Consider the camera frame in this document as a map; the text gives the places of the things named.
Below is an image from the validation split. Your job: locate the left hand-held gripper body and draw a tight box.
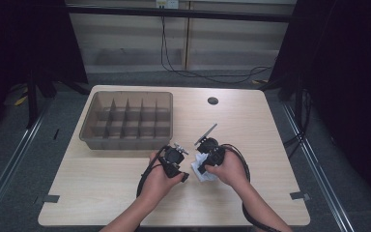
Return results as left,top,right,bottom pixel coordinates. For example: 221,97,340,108
158,143,190,169

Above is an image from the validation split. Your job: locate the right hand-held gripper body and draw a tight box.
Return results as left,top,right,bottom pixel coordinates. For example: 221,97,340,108
193,123,227,166

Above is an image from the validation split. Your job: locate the white sock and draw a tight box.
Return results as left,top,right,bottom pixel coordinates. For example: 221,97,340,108
190,152,218,183

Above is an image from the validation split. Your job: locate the grey compartment tray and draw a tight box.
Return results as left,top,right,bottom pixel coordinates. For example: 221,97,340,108
78,90,174,151

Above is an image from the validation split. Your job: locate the person's left hand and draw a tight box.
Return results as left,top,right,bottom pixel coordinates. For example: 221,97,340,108
138,152,186,208

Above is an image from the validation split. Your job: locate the person's right hand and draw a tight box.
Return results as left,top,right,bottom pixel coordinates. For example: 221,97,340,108
205,152,251,195

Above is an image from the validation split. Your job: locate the grey tape piece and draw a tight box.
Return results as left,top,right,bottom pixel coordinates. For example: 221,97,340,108
43,194,61,204
289,191,311,201

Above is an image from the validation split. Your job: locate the black horizontal bar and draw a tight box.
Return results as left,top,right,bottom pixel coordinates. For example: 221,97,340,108
66,4,293,23

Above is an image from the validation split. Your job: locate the black curtain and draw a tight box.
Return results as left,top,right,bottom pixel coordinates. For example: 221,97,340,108
0,0,90,98
269,0,371,207

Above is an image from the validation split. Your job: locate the black metal stand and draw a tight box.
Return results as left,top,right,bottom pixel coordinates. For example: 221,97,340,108
25,72,91,130

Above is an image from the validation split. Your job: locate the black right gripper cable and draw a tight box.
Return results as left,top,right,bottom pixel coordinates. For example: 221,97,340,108
220,143,283,232

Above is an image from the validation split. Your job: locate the black floor cable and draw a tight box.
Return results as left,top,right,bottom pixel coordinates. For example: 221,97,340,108
159,15,273,85

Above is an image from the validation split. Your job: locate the black cable bundle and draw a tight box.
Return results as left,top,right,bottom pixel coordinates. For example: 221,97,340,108
283,88,313,159

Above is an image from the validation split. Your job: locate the metal floor rail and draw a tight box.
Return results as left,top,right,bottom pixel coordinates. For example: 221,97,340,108
281,102,357,232
0,105,51,223

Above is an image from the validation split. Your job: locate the white wall outlet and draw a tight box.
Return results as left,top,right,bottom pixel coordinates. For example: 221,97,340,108
155,0,180,10

